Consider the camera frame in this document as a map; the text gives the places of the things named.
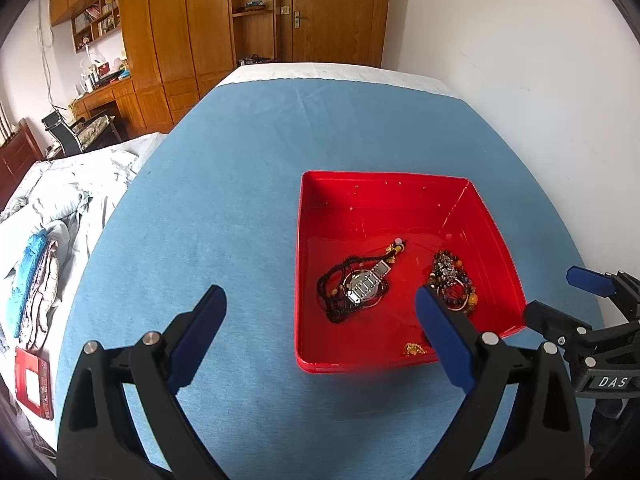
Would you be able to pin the small gold trinket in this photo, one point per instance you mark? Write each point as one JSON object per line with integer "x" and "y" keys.
{"x": 413, "y": 348}

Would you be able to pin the silver wrist watch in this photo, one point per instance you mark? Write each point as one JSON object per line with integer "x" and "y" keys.
{"x": 367, "y": 284}

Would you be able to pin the red booklet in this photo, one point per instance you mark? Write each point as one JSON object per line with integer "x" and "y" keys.
{"x": 32, "y": 382}

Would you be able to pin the red plastic box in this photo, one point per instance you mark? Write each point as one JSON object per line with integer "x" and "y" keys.
{"x": 400, "y": 220}

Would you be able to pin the wooden desk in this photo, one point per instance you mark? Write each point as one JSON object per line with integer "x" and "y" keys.
{"x": 120, "y": 105}

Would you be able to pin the blue tablecloth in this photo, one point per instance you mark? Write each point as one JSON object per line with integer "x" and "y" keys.
{"x": 225, "y": 185}

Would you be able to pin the folded blue cloth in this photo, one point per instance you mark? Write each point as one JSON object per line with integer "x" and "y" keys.
{"x": 30, "y": 280}

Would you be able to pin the black office chair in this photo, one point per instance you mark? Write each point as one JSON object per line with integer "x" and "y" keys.
{"x": 65, "y": 132}

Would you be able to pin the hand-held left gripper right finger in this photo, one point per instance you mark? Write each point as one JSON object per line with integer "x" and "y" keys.
{"x": 445, "y": 340}

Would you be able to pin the wooden door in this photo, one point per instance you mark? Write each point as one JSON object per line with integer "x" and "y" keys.
{"x": 340, "y": 10}

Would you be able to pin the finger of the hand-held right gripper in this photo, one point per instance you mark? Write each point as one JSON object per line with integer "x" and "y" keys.
{"x": 592, "y": 281}
{"x": 550, "y": 320}

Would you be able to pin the wooden bookshelf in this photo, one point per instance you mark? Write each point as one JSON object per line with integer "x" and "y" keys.
{"x": 97, "y": 15}

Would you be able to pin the dark wooden headboard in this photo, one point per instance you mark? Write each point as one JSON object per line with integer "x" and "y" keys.
{"x": 20, "y": 160}

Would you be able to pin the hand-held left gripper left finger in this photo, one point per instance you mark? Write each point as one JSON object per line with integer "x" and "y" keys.
{"x": 197, "y": 340}

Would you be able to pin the wooden wardrobe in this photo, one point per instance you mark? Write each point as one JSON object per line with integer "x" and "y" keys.
{"x": 170, "y": 35}

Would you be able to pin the white table cover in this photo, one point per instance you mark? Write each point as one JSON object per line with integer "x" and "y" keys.
{"x": 325, "y": 71}

